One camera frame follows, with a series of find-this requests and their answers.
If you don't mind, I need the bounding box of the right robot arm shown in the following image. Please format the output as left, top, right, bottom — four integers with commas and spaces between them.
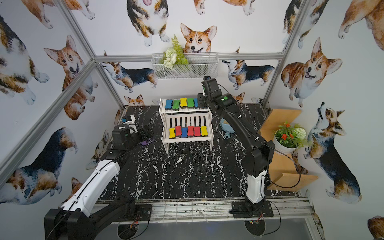
198, 76, 275, 216

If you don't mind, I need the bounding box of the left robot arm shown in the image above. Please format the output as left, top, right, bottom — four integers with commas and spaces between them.
44, 125, 155, 240

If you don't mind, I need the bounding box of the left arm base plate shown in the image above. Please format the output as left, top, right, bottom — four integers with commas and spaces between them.
115, 204, 153, 223

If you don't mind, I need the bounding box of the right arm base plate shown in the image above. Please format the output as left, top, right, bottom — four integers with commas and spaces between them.
229, 200, 274, 219

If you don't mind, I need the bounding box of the artificial fern with white flowers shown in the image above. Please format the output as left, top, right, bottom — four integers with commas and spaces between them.
160, 35, 189, 70

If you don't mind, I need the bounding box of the light blue dustpan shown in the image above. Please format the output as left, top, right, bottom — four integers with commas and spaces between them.
220, 119, 235, 139

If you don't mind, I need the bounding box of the white wooden slatted shelf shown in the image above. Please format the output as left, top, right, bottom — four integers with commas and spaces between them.
159, 99, 214, 154

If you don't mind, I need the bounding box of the white potted red flower plant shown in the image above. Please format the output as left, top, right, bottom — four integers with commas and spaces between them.
273, 122, 308, 155

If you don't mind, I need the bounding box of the red eraser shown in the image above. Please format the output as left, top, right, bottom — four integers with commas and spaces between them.
175, 126, 182, 137
187, 126, 194, 137
194, 127, 201, 137

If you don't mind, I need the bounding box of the light wooden corner shelf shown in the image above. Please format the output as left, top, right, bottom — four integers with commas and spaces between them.
260, 109, 319, 192

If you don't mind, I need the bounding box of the aluminium frame post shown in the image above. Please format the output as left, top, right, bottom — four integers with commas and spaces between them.
262, 1, 312, 109

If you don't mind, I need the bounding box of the yellow eraser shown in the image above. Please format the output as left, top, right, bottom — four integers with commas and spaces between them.
180, 98, 188, 108
169, 128, 176, 139
200, 126, 208, 137

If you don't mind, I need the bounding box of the white wire mesh basket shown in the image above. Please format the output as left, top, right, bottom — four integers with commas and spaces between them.
151, 53, 219, 80

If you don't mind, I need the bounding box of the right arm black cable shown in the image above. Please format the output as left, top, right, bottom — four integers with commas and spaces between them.
217, 82, 302, 190

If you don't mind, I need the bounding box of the purple pink toy rake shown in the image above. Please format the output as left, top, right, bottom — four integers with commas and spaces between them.
141, 138, 154, 146

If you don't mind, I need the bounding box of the green eraser top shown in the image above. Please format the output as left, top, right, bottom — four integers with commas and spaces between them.
172, 99, 181, 111
187, 98, 195, 108

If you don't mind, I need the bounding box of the blue eraser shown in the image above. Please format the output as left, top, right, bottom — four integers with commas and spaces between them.
181, 127, 188, 138
194, 98, 199, 108
165, 100, 173, 110

